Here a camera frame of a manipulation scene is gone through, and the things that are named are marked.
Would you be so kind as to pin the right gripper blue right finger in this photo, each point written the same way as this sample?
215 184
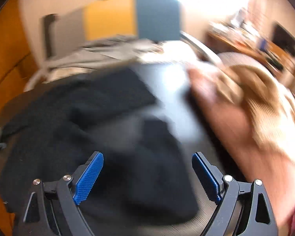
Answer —
256 216

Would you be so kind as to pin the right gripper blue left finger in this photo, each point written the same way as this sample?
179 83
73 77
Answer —
38 217

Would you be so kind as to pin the dark navy knit sweater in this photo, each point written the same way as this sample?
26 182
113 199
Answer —
143 180

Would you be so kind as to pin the pink knit sweater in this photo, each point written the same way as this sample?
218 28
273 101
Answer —
232 127

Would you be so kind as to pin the beige knit sweater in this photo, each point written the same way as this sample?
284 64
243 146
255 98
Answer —
270 105

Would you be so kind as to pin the wooden wardrobe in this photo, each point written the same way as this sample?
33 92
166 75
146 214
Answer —
14 52

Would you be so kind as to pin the grey hoodie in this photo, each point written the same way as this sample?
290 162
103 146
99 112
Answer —
106 52

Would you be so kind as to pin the wooden desk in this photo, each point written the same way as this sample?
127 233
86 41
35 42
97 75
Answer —
275 59

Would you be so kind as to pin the white printed cushion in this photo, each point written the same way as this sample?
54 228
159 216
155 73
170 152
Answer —
169 52

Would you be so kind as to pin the black television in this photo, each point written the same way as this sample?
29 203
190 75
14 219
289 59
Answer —
283 39

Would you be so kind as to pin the grey yellow blue armchair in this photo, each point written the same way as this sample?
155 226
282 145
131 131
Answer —
156 20

